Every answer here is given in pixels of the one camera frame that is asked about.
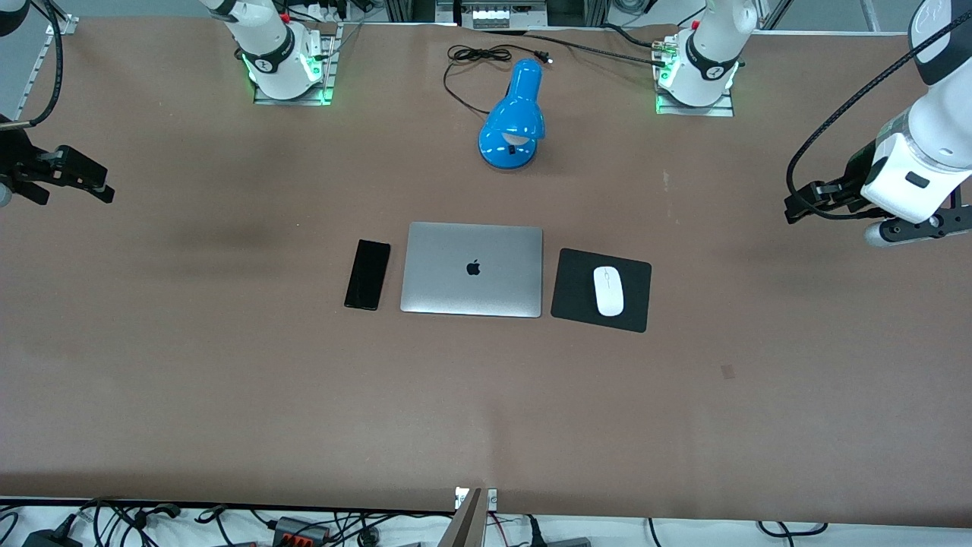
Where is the black smartphone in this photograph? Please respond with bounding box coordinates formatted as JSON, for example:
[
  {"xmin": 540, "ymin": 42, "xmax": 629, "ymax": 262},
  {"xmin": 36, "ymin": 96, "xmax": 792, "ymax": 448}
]
[{"xmin": 344, "ymin": 239, "xmax": 392, "ymax": 311}]

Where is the wooden post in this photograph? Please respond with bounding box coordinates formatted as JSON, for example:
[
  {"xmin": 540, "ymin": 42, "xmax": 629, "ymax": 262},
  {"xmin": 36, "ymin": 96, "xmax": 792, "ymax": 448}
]
[{"xmin": 437, "ymin": 489, "xmax": 487, "ymax": 547}]

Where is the black cable on table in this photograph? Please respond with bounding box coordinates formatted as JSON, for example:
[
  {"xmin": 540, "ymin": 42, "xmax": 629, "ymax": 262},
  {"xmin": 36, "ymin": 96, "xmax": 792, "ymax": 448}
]
[{"xmin": 475, "ymin": 29, "xmax": 673, "ymax": 68}]

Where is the black power adapter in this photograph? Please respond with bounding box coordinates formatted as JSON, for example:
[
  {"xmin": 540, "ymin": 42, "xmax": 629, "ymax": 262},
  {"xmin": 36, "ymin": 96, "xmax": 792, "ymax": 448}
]
[{"xmin": 21, "ymin": 517, "xmax": 83, "ymax": 547}]

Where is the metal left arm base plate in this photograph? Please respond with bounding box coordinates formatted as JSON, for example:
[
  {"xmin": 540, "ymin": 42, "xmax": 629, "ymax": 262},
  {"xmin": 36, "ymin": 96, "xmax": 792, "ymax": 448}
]
[{"xmin": 655, "ymin": 34, "xmax": 736, "ymax": 117}]

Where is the grey box with orange connectors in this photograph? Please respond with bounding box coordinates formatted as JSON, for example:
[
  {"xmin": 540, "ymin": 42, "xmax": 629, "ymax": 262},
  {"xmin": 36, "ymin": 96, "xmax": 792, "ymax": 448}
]
[{"xmin": 272, "ymin": 517, "xmax": 333, "ymax": 547}]

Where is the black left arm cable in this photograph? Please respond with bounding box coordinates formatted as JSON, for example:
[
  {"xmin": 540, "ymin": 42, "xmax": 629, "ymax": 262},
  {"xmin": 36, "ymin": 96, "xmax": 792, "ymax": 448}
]
[{"xmin": 785, "ymin": 15, "xmax": 972, "ymax": 221}]

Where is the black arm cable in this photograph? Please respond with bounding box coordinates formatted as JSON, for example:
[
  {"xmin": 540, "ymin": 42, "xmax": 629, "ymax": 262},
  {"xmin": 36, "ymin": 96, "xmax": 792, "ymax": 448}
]
[
  {"xmin": 0, "ymin": 0, "xmax": 64, "ymax": 130},
  {"xmin": 785, "ymin": 15, "xmax": 972, "ymax": 221}
]

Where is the white power strip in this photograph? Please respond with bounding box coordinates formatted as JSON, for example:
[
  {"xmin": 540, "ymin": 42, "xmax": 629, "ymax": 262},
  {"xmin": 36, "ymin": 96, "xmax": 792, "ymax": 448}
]
[{"xmin": 469, "ymin": 4, "xmax": 549, "ymax": 30}]

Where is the blue desk lamp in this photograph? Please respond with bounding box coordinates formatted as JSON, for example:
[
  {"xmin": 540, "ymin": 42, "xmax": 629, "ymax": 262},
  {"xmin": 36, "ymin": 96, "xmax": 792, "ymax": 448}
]
[{"xmin": 478, "ymin": 58, "xmax": 546, "ymax": 170}]

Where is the white computer mouse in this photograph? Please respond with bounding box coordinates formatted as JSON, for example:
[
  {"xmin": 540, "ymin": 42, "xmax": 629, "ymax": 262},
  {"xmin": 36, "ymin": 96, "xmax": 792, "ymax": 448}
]
[{"xmin": 593, "ymin": 266, "xmax": 625, "ymax": 317}]

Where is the black lamp power cable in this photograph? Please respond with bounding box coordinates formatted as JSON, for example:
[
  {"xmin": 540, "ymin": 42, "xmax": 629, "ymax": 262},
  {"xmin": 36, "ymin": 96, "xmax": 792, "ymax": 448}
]
[{"xmin": 443, "ymin": 44, "xmax": 554, "ymax": 116}]

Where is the black mouse pad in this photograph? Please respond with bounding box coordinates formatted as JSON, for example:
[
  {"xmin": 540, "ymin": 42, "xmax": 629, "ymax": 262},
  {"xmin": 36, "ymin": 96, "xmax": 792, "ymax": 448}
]
[{"xmin": 551, "ymin": 248, "xmax": 652, "ymax": 334}]

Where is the aluminium table edge rail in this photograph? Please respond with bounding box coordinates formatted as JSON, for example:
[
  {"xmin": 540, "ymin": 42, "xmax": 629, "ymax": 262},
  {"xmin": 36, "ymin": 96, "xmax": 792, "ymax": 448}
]
[{"xmin": 14, "ymin": 15, "xmax": 78, "ymax": 119}]

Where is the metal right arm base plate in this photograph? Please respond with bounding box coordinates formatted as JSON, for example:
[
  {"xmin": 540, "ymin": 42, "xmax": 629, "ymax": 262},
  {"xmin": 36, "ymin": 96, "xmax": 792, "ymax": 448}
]
[{"xmin": 253, "ymin": 23, "xmax": 336, "ymax": 106}]

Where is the silver closed laptop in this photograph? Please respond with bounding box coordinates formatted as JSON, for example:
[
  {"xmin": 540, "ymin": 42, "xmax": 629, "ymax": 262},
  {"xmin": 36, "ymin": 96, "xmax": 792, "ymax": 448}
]
[{"xmin": 400, "ymin": 222, "xmax": 544, "ymax": 318}]

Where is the metal mounting bracket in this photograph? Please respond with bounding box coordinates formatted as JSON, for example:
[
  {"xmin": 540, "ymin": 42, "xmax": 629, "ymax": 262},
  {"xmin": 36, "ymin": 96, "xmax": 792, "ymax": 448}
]
[{"xmin": 454, "ymin": 486, "xmax": 498, "ymax": 511}]

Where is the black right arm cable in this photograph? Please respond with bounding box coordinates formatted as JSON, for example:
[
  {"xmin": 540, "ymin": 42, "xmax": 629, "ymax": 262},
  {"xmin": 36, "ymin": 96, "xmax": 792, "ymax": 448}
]
[{"xmin": 0, "ymin": 0, "xmax": 64, "ymax": 130}]

